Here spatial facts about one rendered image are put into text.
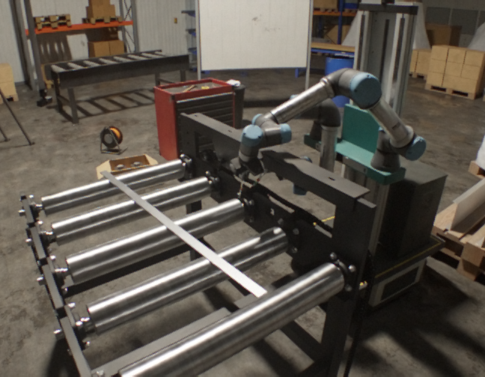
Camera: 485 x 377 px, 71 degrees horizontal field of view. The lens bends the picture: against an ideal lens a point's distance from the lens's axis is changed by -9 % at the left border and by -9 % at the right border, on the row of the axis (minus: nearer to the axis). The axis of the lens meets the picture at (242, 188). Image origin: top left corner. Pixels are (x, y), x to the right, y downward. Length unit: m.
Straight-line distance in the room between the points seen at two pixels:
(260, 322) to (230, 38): 5.39
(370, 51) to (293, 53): 4.35
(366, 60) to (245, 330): 1.56
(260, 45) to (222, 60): 0.67
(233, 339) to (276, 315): 0.16
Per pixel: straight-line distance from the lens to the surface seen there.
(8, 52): 11.27
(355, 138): 2.18
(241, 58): 6.23
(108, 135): 4.89
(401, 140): 1.71
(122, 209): 1.75
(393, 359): 2.32
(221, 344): 1.09
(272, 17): 6.29
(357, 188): 1.31
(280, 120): 1.51
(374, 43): 2.15
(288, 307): 1.20
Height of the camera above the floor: 1.75
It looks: 27 degrees down
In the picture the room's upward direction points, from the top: straight up
